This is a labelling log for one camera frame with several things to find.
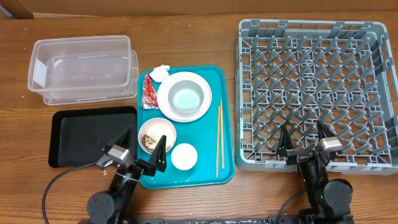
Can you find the crumpled white napkin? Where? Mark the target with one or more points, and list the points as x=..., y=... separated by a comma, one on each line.
x=159, y=74

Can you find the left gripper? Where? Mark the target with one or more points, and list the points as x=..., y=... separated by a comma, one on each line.
x=150, y=168

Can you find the grey dishwasher rack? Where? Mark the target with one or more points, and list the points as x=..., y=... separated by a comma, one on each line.
x=299, y=72

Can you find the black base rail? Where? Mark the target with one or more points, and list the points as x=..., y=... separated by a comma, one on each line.
x=214, y=221

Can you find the teal serving tray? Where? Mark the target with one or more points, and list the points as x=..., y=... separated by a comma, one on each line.
x=200, y=133

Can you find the red foil snack wrapper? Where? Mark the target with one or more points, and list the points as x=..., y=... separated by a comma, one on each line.
x=149, y=94

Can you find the small bowl with food scraps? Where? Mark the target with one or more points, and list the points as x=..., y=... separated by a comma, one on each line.
x=151, y=132

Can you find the pink round plate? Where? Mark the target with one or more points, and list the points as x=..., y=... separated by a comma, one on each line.
x=163, y=102

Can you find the clear plastic storage bin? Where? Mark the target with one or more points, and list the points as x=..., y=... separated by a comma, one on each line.
x=83, y=69

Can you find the white paper cup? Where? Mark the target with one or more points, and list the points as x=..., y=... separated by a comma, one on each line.
x=184, y=156

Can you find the white round bowl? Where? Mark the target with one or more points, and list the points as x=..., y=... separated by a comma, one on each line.
x=185, y=96

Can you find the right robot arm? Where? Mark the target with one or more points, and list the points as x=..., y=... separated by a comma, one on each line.
x=329, y=200

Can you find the black rectangular tray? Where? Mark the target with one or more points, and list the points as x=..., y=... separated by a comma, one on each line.
x=78, y=137

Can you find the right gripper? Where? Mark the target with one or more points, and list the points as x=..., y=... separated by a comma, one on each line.
x=285, y=147

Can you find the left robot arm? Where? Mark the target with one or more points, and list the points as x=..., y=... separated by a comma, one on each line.
x=111, y=206

